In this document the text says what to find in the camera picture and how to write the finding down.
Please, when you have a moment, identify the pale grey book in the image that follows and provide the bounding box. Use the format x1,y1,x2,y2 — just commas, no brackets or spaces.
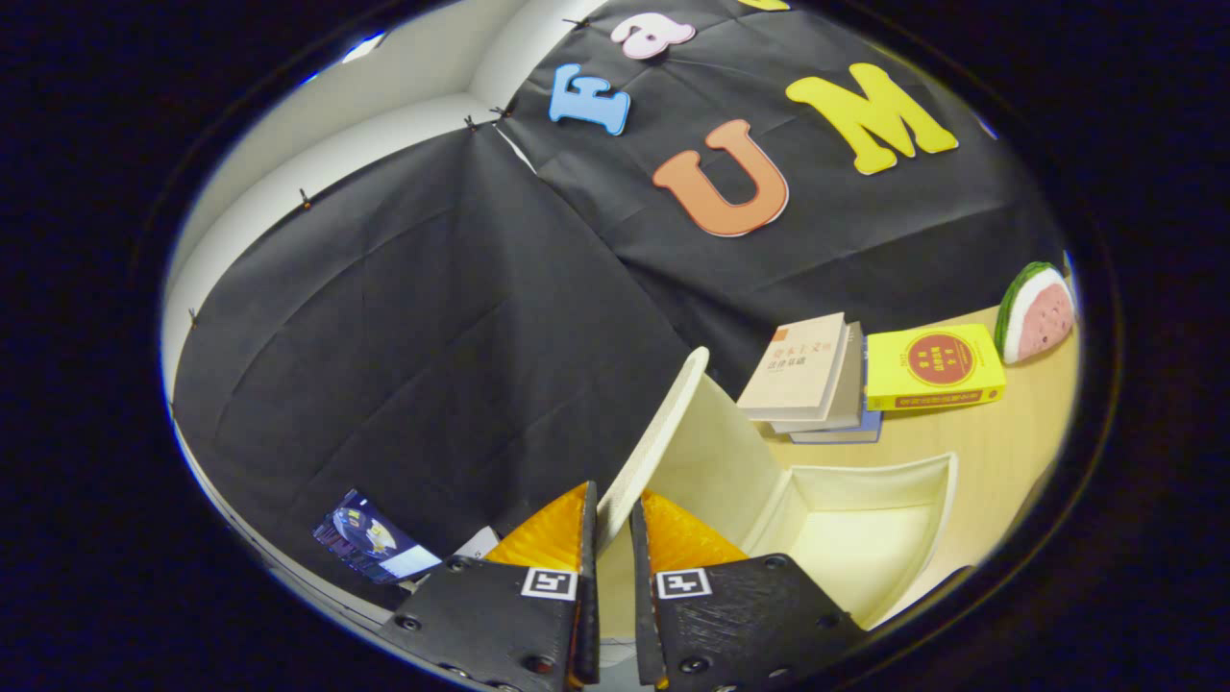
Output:
769,322,868,434

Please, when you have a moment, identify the cream fabric storage box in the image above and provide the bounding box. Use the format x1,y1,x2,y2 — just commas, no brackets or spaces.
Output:
594,346,960,630

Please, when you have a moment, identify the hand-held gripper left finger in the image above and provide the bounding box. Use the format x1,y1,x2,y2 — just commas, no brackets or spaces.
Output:
377,481,602,692

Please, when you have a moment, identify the blue cover book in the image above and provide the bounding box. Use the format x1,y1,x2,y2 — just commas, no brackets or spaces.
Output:
788,411,884,445

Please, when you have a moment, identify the dark blue glossy magazine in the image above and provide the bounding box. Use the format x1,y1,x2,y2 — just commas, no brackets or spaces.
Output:
312,488,443,585

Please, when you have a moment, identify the watermelon slice plush toy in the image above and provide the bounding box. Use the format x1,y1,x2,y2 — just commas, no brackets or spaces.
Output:
994,261,1077,366

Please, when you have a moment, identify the yellow book with red circle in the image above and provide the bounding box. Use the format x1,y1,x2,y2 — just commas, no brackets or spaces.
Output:
865,324,1008,412

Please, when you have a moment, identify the black backdrop cloth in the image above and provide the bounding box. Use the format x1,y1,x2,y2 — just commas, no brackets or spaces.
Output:
171,0,1068,587

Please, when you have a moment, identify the white paper leaflet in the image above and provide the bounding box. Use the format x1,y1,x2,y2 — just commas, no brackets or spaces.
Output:
452,526,503,560

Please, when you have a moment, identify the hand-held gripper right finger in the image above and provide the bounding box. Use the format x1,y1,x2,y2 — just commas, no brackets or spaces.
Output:
629,488,871,692

